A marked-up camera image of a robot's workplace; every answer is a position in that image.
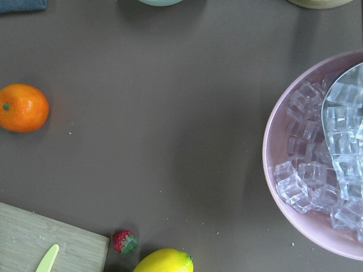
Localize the orange mandarin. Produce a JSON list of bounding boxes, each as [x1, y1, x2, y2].
[[1, 84, 50, 133]]

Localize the red strawberry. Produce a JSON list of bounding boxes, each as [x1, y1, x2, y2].
[[112, 230, 138, 254]]

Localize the green bowl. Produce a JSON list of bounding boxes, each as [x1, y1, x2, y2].
[[139, 0, 182, 7]]

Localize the clear ice cubes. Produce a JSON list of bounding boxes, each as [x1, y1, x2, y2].
[[273, 72, 362, 241]]

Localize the metal ice scoop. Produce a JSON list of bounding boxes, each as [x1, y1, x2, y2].
[[322, 63, 362, 179]]

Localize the pink bowl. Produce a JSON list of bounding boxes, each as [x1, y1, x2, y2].
[[262, 49, 362, 261]]

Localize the wooden cup stand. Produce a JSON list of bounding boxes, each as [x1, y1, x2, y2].
[[288, 0, 352, 10]]

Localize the wooden cutting board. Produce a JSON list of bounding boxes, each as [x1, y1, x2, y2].
[[1, 203, 109, 271]]

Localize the yellow plastic knife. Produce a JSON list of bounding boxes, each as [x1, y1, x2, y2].
[[35, 244, 60, 272]]

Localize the grey cloth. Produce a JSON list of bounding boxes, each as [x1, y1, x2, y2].
[[0, 0, 48, 14]]

